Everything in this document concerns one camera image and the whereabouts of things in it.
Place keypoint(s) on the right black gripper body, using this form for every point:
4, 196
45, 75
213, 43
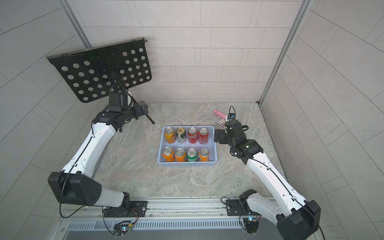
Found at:
225, 137

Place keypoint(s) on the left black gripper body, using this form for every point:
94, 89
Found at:
135, 111

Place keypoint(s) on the green white beer can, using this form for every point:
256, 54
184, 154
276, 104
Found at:
181, 135

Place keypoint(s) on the orange can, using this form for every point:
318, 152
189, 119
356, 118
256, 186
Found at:
204, 155
168, 154
170, 135
180, 155

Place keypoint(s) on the red cola can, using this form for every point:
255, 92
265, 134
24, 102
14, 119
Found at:
192, 135

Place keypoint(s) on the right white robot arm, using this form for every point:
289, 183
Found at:
295, 217

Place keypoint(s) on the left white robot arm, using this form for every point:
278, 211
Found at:
74, 183

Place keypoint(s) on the light blue plastic basket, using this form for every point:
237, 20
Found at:
211, 146

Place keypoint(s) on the small purple card box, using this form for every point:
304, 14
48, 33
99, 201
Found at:
221, 121

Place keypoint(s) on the pink cylindrical tube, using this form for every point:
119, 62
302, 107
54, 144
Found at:
220, 114

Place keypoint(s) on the green soda can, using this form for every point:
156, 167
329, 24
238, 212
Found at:
192, 155

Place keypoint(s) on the black perforated music stand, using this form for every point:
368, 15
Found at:
96, 73

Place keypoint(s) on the right circuit board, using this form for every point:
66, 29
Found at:
251, 225

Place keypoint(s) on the circuit board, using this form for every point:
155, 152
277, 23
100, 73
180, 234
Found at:
251, 225
120, 229

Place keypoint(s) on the left circuit board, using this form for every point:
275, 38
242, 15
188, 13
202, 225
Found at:
120, 229

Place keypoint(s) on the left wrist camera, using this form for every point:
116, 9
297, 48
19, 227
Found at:
120, 100

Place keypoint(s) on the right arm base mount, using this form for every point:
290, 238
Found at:
235, 207

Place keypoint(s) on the aluminium mounting rail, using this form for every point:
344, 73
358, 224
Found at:
177, 208

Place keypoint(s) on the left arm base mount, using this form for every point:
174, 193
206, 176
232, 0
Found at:
136, 208

